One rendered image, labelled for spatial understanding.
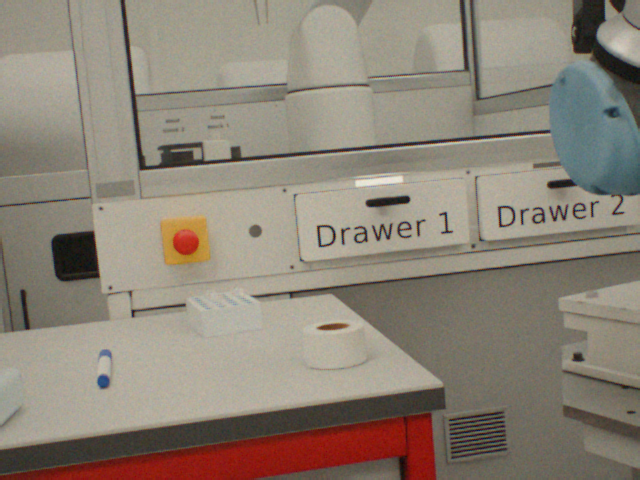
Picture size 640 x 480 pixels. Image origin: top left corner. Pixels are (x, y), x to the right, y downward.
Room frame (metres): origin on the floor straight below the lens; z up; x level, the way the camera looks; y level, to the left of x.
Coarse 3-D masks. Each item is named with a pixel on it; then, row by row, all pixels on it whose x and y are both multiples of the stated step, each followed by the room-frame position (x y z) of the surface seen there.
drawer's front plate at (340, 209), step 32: (320, 192) 1.41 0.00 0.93; (352, 192) 1.41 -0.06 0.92; (384, 192) 1.42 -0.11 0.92; (416, 192) 1.43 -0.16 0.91; (448, 192) 1.44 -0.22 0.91; (320, 224) 1.40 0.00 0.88; (352, 224) 1.41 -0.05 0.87; (384, 224) 1.42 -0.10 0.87; (416, 224) 1.43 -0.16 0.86; (448, 224) 1.44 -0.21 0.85; (320, 256) 1.40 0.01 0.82
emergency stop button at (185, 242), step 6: (180, 234) 1.31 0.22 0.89; (186, 234) 1.31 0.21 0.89; (192, 234) 1.31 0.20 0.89; (174, 240) 1.31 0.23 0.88; (180, 240) 1.31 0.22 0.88; (186, 240) 1.31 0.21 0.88; (192, 240) 1.31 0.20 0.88; (198, 240) 1.32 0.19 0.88; (174, 246) 1.31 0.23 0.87; (180, 246) 1.31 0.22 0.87; (186, 246) 1.31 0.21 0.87; (192, 246) 1.31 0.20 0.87; (180, 252) 1.31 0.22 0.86; (186, 252) 1.31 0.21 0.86; (192, 252) 1.31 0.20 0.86
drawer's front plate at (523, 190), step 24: (480, 192) 1.45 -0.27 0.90; (504, 192) 1.46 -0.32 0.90; (528, 192) 1.46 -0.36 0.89; (552, 192) 1.47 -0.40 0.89; (576, 192) 1.48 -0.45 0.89; (480, 216) 1.46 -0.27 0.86; (504, 216) 1.45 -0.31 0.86; (528, 216) 1.46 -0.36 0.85; (600, 216) 1.49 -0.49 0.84; (624, 216) 1.49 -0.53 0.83
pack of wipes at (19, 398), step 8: (8, 368) 0.87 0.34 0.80; (0, 376) 0.84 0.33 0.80; (8, 376) 0.84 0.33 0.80; (16, 376) 0.86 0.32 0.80; (0, 384) 0.82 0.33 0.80; (8, 384) 0.83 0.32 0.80; (16, 384) 0.85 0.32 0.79; (0, 392) 0.81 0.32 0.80; (8, 392) 0.83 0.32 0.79; (16, 392) 0.85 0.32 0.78; (0, 400) 0.80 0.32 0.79; (8, 400) 0.82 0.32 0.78; (16, 400) 0.85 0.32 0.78; (0, 408) 0.80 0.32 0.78; (8, 408) 0.82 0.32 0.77; (16, 408) 0.84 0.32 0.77; (0, 416) 0.80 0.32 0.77; (8, 416) 0.82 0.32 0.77; (0, 424) 0.80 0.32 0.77
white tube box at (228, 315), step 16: (192, 304) 1.19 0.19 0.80; (208, 304) 1.18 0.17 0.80; (224, 304) 1.17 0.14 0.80; (240, 304) 1.16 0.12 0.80; (256, 304) 1.16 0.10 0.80; (192, 320) 1.21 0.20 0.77; (208, 320) 1.14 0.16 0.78; (224, 320) 1.15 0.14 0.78; (240, 320) 1.15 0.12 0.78; (256, 320) 1.16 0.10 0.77; (208, 336) 1.14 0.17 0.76
